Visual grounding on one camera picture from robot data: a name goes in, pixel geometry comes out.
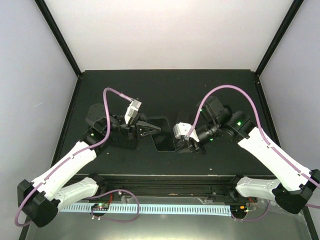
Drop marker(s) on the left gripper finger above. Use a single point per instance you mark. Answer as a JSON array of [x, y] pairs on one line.
[[144, 125], [145, 133]]

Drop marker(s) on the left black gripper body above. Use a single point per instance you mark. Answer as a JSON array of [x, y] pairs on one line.
[[131, 129]]

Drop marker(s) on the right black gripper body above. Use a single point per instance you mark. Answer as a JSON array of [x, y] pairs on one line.
[[200, 148]]

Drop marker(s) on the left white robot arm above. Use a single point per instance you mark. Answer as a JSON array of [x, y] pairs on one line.
[[42, 198]]

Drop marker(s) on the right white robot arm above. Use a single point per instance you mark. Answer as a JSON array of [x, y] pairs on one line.
[[293, 184]]

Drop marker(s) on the right small circuit board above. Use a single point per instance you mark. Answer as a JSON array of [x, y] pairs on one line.
[[246, 208]]

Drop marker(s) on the small green circuit board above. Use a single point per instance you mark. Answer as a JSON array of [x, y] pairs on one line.
[[100, 207]]

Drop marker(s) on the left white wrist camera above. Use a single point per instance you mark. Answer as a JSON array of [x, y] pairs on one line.
[[132, 111]]

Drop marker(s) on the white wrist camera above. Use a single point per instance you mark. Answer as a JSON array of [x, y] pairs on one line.
[[192, 133], [132, 111]]

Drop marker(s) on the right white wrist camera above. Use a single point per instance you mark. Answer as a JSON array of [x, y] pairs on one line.
[[192, 133]]

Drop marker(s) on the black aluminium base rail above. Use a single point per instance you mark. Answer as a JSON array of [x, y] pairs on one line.
[[160, 186]]

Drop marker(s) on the white slotted cable duct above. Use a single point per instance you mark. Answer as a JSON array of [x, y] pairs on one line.
[[154, 209]]

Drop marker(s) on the left black frame post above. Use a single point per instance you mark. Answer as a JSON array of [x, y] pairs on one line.
[[47, 15]]

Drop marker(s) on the black frame post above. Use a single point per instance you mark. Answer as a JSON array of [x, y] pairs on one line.
[[282, 29], [47, 15]]

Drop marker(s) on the right black frame post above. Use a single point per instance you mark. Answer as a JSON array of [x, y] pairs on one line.
[[282, 29]]

